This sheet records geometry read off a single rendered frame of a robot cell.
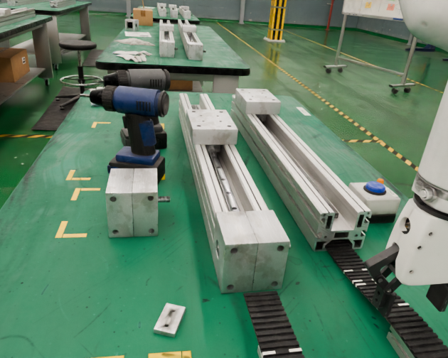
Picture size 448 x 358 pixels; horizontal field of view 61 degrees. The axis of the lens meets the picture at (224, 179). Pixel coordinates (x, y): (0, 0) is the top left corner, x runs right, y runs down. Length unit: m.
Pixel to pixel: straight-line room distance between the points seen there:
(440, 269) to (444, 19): 0.29
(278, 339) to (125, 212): 0.35
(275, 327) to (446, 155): 0.29
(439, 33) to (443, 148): 0.14
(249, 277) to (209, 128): 0.42
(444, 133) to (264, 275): 0.32
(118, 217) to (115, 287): 0.14
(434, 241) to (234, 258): 0.27
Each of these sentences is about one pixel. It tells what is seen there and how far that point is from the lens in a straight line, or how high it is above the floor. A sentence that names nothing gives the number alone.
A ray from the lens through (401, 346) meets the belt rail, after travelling 0.61.
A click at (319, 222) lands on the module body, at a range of 0.71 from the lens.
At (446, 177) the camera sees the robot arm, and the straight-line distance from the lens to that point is 0.47.
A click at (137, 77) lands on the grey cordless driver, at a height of 0.98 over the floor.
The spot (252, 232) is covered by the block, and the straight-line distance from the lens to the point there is 0.59.
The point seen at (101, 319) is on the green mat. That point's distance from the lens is 0.60.
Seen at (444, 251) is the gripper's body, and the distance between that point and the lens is 0.52.
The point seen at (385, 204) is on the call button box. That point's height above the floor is 0.83.
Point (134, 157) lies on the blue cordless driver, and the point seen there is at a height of 0.85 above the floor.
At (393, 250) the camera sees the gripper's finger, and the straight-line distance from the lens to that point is 0.52.
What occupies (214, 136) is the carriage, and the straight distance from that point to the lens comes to 0.92.
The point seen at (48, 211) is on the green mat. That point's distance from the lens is 0.85.
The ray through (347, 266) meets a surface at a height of 0.79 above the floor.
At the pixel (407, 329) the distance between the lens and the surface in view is 0.60.
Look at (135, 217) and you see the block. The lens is 0.71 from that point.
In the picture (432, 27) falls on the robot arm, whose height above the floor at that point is 1.18.
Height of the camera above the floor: 1.21
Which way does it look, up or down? 27 degrees down
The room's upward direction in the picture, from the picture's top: 5 degrees clockwise
